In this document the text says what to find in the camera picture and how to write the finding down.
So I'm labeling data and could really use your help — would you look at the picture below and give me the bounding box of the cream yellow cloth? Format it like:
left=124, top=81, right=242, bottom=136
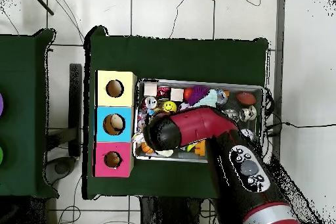
left=156, top=149, right=175, bottom=157

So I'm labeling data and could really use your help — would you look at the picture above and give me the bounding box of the mint green cloth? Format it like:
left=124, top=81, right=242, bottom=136
left=195, top=89, right=219, bottom=108

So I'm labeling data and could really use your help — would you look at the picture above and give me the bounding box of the metal mesh bin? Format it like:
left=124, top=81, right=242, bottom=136
left=132, top=78, right=264, bottom=163

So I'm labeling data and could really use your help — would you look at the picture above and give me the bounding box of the yellow smiley ball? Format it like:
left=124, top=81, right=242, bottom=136
left=162, top=101, right=178, bottom=114

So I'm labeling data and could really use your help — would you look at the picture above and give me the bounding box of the plain wooden cube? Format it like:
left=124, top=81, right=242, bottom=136
left=171, top=88, right=185, bottom=102
left=144, top=82, right=159, bottom=97

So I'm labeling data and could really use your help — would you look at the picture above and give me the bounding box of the purple spiky ball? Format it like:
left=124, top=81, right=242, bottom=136
left=187, top=85, right=210, bottom=105

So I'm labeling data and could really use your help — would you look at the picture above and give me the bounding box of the dark green table cloth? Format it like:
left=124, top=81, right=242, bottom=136
left=82, top=26, right=270, bottom=200

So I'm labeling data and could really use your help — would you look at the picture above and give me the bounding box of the white baseball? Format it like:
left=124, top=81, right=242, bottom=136
left=240, top=128, right=254, bottom=141

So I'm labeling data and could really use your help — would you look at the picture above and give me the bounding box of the black upright panel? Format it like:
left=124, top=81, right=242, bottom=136
left=68, top=63, right=83, bottom=156

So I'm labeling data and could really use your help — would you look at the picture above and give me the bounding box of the grey floor stand base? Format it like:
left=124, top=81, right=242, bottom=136
left=43, top=156, right=77, bottom=186

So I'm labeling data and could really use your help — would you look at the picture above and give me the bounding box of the green cloth side table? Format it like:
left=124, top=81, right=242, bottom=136
left=0, top=28, right=60, bottom=198

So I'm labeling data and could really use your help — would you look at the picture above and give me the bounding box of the dark slanted rod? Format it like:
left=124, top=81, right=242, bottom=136
left=26, top=0, right=55, bottom=17

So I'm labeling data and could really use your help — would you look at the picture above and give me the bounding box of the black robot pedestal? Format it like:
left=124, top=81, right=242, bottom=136
left=138, top=196, right=219, bottom=224

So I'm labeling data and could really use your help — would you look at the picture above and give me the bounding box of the thin black floor cable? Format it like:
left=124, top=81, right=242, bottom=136
left=169, top=0, right=192, bottom=39

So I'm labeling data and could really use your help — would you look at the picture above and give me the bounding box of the black floor power cable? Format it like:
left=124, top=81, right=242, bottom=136
left=264, top=121, right=336, bottom=130

